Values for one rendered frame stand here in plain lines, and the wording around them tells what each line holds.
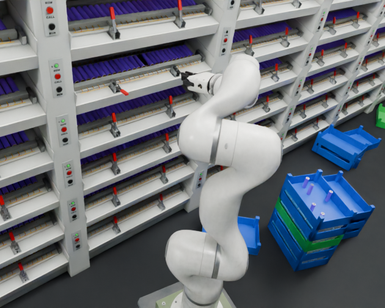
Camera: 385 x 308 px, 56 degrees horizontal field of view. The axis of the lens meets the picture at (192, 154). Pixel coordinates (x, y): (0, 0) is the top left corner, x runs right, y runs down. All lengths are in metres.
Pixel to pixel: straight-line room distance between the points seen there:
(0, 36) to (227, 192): 0.73
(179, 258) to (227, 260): 0.13
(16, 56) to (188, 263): 0.72
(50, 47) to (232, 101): 0.57
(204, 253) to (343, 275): 1.20
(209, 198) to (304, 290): 1.18
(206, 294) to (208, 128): 0.56
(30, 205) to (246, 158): 0.91
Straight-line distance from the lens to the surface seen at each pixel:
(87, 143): 1.37
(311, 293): 1.95
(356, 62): 2.76
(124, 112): 1.46
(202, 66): 1.54
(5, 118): 1.19
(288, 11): 1.81
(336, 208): 1.91
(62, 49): 1.14
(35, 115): 1.20
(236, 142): 0.74
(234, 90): 0.78
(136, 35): 1.26
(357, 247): 2.26
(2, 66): 1.10
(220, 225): 0.89
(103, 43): 1.19
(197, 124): 0.75
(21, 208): 1.43
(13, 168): 1.30
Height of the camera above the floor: 1.53
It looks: 38 degrees down
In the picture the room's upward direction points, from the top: 9 degrees clockwise
